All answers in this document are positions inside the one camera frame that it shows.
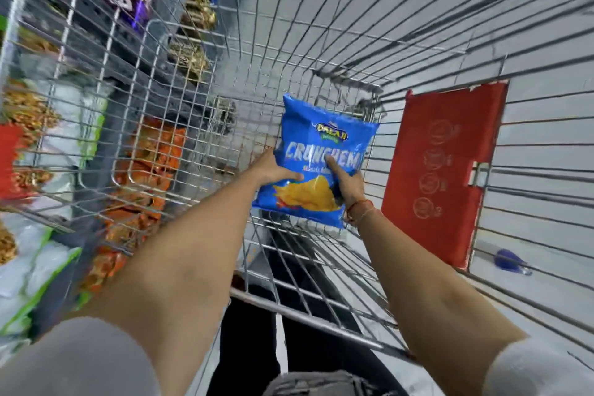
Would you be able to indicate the person's left hand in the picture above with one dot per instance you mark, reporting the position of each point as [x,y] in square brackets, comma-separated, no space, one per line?
[267,170]

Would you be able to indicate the person's right hand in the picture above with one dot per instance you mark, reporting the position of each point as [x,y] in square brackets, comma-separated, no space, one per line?
[352,187]

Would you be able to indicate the person's right thumb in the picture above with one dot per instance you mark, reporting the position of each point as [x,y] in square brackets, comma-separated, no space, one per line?
[335,168]

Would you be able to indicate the person's left thumb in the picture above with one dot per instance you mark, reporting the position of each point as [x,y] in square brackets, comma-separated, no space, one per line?
[290,176]

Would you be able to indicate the blue chips packet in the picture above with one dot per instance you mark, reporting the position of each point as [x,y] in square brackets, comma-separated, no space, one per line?
[320,131]

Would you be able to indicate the person's left forearm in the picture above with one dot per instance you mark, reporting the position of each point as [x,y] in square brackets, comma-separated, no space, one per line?
[185,261]

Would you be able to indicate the person's right forearm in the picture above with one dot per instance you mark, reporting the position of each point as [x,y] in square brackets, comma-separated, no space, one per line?
[427,298]

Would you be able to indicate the red plastic cart seat flap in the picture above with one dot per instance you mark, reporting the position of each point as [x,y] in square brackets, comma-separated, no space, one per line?
[441,168]

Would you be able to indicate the person's black trousers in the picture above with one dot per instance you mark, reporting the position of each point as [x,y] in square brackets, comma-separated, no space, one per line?
[297,307]

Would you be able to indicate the stack of orange snack packets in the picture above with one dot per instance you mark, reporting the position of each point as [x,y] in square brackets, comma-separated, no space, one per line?
[148,163]

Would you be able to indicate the gold wrapped sweets row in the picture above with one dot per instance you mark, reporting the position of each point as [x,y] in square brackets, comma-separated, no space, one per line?
[195,33]

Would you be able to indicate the blue cart wheel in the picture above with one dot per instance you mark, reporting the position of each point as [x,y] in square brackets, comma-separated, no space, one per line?
[509,262]

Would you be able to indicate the grey store shelf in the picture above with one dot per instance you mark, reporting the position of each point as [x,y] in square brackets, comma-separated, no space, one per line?
[120,61]

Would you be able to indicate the stack of white green packets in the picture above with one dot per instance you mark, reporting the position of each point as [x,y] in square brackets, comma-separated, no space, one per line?
[41,131]

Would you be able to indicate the person's grey left sleeve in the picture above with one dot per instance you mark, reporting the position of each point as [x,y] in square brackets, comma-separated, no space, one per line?
[79,358]

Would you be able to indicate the person's grey sleeve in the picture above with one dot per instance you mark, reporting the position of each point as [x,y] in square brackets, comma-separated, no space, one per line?
[79,358]
[538,370]

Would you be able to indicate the red shelf tag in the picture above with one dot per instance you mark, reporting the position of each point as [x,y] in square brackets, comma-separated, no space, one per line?
[9,159]

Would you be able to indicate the person's grey right sleeve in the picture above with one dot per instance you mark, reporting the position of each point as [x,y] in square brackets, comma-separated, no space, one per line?
[538,370]

